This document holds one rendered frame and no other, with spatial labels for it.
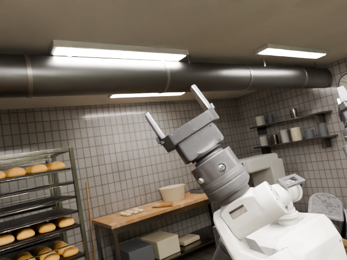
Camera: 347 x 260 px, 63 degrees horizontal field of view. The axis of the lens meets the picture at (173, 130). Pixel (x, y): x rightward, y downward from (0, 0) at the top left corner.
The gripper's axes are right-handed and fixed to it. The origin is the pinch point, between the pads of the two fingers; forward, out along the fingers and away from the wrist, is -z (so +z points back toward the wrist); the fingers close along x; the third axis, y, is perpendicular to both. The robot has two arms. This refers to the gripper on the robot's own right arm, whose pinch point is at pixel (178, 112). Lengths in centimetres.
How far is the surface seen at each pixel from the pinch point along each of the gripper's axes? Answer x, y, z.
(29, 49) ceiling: -39, -146, -136
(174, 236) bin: -31, -373, 69
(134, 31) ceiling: 36, -143, -104
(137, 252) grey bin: -81, -343, 55
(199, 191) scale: 40, -418, 39
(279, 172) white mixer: 175, -435, 90
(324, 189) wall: 222, -432, 154
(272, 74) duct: 185, -277, -38
